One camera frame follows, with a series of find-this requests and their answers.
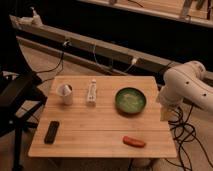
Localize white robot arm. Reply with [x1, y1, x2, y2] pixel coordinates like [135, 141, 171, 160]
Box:
[156, 61, 213, 121]

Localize black chair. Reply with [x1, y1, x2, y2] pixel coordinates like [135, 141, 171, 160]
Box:
[0, 72, 47, 171]

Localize red pepper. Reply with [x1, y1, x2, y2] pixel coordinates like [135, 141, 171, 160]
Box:
[123, 136, 146, 148]

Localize green ceramic bowl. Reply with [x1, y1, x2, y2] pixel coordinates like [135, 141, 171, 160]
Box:
[115, 87, 146, 115]

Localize black remote control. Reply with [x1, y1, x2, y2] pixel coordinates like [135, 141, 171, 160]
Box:
[44, 121, 60, 144]

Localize white tube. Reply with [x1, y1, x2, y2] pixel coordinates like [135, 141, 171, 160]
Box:
[86, 79, 97, 104]

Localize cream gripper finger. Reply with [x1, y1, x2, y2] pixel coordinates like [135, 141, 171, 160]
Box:
[160, 107, 172, 121]

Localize metal rail beam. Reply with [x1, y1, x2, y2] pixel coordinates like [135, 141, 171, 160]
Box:
[9, 14, 213, 83]

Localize white cup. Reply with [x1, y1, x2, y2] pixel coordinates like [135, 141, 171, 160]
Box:
[56, 84, 73, 105]

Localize white bottle on rail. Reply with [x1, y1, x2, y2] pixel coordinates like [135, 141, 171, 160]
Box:
[19, 7, 43, 27]

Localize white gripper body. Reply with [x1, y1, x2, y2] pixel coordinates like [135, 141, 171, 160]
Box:
[156, 87, 183, 109]

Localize black floor cables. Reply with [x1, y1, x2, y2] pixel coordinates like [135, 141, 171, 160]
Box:
[164, 104, 213, 171]

